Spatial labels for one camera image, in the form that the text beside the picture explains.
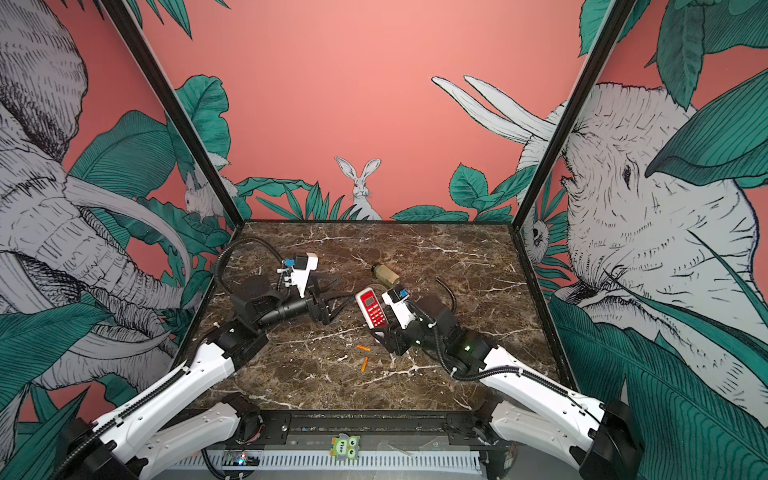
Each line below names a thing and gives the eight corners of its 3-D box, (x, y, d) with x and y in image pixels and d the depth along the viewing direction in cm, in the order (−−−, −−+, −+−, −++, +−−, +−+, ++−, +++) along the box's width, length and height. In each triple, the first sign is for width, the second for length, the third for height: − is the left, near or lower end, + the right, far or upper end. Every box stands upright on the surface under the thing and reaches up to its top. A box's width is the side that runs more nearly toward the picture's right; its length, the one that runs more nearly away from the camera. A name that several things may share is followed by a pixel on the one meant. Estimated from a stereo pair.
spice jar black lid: (370, 273, 108) (370, 267, 105) (379, 266, 110) (379, 259, 107) (391, 290, 103) (391, 284, 100) (400, 283, 105) (400, 276, 102)
